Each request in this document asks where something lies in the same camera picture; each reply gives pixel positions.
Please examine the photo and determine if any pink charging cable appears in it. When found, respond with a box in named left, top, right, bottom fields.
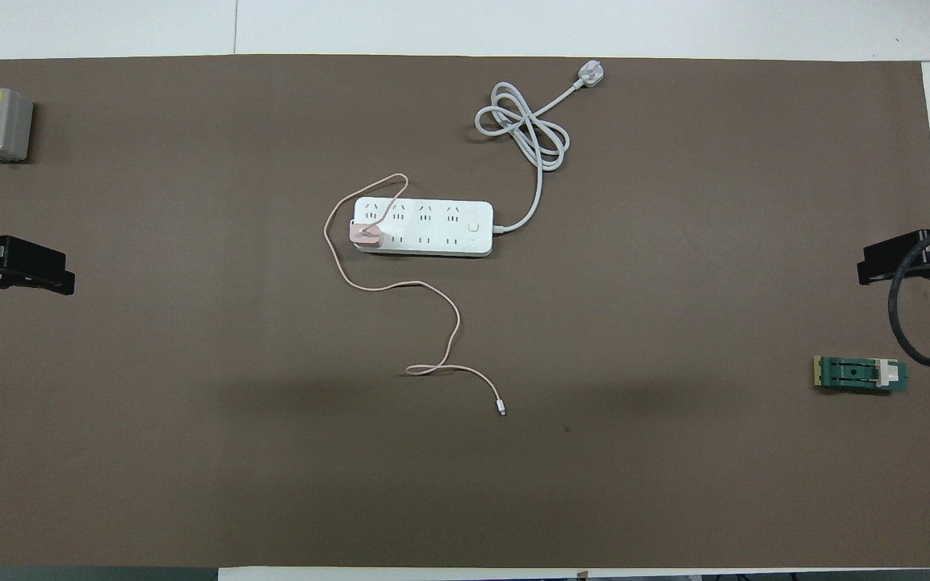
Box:
left=323, top=173, right=508, bottom=417

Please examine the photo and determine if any white power strip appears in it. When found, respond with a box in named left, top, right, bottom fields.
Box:
left=351, top=197, right=495, bottom=257

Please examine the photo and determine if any brown table mat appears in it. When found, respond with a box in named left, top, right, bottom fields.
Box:
left=0, top=55, right=930, bottom=568

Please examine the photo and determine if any green knife switch block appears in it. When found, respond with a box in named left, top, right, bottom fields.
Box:
left=813, top=355, right=910, bottom=396

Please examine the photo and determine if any grey on-off switch box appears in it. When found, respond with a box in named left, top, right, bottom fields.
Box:
left=0, top=87, right=35, bottom=164

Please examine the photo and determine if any white power cord with plug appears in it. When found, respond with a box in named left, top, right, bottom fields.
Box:
left=475, top=61, right=605, bottom=235

